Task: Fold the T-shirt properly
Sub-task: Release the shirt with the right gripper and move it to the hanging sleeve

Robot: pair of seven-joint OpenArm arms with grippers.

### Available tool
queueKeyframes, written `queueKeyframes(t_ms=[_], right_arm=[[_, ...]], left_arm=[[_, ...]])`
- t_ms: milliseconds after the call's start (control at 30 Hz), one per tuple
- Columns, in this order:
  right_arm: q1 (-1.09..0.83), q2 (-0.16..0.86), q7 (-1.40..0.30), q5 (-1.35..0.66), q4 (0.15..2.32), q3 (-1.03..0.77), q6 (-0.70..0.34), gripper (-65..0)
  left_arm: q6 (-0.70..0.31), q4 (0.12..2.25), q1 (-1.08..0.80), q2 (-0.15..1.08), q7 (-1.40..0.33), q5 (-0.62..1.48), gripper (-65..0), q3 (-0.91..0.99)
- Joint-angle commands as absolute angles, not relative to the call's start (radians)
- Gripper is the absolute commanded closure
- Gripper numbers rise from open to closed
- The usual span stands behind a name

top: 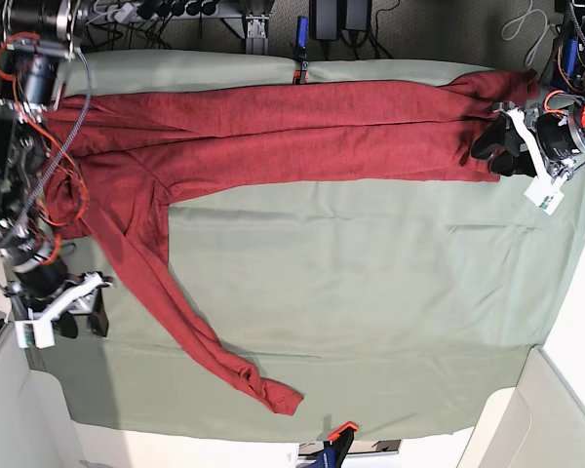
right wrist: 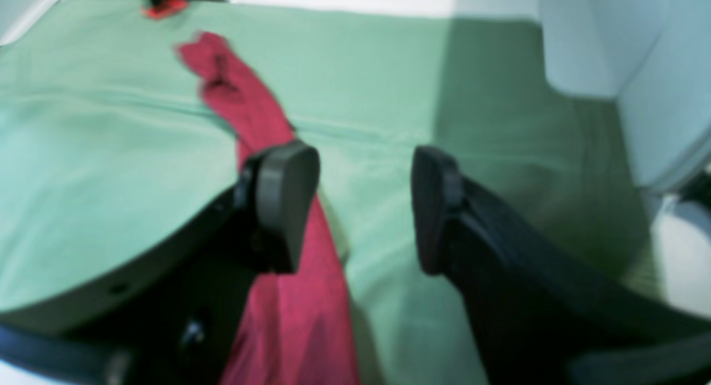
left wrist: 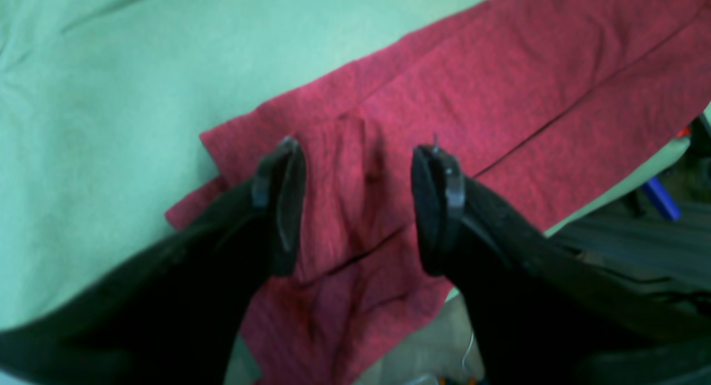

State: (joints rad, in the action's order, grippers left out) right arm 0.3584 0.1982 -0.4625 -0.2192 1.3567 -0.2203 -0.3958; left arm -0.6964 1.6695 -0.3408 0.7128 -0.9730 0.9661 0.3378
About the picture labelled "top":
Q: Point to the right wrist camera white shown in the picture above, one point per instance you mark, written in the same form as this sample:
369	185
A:
35	333

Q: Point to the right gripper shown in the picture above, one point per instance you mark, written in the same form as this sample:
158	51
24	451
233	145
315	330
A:
52	291

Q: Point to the orange black clamp bottom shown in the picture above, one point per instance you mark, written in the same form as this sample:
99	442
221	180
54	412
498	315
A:
336	447

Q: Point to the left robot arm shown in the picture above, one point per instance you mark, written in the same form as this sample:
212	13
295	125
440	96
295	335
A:
565	72

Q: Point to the grey metal table bracket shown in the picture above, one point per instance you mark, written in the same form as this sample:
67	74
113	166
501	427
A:
256	35

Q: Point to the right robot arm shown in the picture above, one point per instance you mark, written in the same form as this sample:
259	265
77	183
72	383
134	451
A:
36	38

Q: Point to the green table cloth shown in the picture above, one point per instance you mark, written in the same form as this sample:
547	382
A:
398	304

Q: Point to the red long-sleeve T-shirt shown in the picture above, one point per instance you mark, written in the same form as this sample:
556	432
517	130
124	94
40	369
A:
140	153

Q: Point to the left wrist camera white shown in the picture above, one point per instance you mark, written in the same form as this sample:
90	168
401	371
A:
544	195

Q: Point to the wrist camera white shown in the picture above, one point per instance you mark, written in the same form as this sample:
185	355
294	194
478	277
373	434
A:
35	333
544	195

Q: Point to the black power adapter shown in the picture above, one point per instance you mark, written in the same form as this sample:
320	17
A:
328	18

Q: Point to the white bin right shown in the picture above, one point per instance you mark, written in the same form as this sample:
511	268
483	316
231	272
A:
539	422

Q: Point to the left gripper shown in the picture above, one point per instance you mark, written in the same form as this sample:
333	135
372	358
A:
559	136

